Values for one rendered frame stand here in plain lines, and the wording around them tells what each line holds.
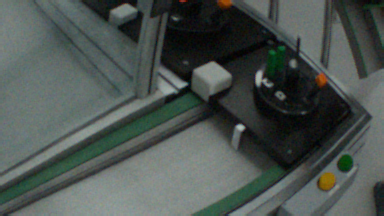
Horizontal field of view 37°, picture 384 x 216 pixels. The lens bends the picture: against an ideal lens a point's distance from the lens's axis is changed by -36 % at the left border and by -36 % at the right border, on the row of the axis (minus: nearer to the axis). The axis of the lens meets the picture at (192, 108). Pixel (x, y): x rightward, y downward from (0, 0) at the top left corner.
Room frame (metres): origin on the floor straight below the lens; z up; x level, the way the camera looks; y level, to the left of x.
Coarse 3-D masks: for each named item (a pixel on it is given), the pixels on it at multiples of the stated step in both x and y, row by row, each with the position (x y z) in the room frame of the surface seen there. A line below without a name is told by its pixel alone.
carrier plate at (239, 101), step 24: (264, 48) 1.15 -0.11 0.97; (288, 48) 1.18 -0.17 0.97; (240, 72) 1.07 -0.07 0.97; (216, 96) 1.00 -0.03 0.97; (240, 96) 1.01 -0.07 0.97; (336, 96) 1.06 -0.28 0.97; (240, 120) 0.95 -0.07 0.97; (264, 120) 0.96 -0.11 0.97; (312, 120) 0.98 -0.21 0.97; (336, 120) 0.99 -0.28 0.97; (264, 144) 0.91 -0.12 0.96; (288, 144) 0.91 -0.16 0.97; (312, 144) 0.92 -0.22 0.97; (288, 168) 0.87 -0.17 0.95
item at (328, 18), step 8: (272, 0) 1.32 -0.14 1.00; (328, 0) 1.20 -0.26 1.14; (272, 8) 1.31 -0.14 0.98; (328, 8) 1.20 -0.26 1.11; (272, 16) 1.31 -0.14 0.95; (328, 16) 1.20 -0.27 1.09; (336, 16) 1.56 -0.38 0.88; (328, 24) 1.20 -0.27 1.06; (328, 32) 1.19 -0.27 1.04; (328, 40) 1.20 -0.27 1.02; (328, 48) 1.20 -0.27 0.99; (320, 56) 1.21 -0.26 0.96; (328, 56) 1.20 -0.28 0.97
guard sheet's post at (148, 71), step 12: (156, 24) 0.98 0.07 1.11; (156, 36) 1.00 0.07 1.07; (144, 48) 0.98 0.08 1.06; (156, 48) 0.99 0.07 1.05; (144, 60) 0.98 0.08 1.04; (156, 60) 0.99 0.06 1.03; (144, 72) 0.98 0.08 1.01; (156, 72) 0.99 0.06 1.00; (144, 84) 0.98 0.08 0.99; (156, 84) 1.00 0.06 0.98; (144, 96) 0.98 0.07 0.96
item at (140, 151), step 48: (192, 96) 1.02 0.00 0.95; (96, 144) 0.87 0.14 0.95; (144, 144) 0.92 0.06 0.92; (192, 144) 0.94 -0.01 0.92; (0, 192) 0.66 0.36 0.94; (48, 192) 0.74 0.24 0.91; (96, 192) 0.78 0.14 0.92; (144, 192) 0.81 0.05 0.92; (192, 192) 0.83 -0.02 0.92; (240, 192) 0.81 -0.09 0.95
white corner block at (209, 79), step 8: (208, 64) 1.05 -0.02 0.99; (216, 64) 1.05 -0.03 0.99; (200, 72) 1.02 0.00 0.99; (208, 72) 1.03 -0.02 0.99; (216, 72) 1.03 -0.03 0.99; (224, 72) 1.03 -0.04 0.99; (192, 80) 1.03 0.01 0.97; (200, 80) 1.01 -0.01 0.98; (208, 80) 1.01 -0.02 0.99; (216, 80) 1.01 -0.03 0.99; (224, 80) 1.02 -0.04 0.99; (192, 88) 1.02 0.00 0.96; (200, 88) 1.01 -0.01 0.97; (208, 88) 1.00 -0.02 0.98; (216, 88) 1.00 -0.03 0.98; (224, 88) 1.02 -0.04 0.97; (200, 96) 1.01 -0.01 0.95
